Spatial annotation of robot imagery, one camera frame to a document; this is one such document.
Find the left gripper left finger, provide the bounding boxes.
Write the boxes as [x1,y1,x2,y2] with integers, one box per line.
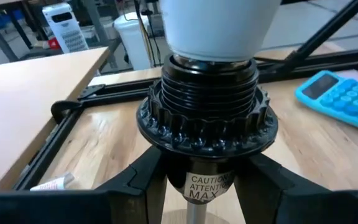
[0,145,168,224]

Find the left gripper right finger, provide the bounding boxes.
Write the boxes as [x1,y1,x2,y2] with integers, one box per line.
[232,152,358,224]

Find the table lamp with wooden base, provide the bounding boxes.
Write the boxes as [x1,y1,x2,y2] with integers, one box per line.
[135,54,280,224]

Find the white light bulb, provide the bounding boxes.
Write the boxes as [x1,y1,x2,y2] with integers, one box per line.
[159,0,283,63]

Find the light wooden desk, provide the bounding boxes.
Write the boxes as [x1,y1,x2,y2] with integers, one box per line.
[0,46,111,193]

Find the teal calculator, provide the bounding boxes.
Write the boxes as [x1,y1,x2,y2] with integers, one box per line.
[294,69,358,136]

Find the white round bin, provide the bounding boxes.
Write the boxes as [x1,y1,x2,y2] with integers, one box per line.
[113,11,155,72]

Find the black aluminium table frame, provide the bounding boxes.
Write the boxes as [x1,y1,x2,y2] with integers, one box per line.
[12,0,358,192]

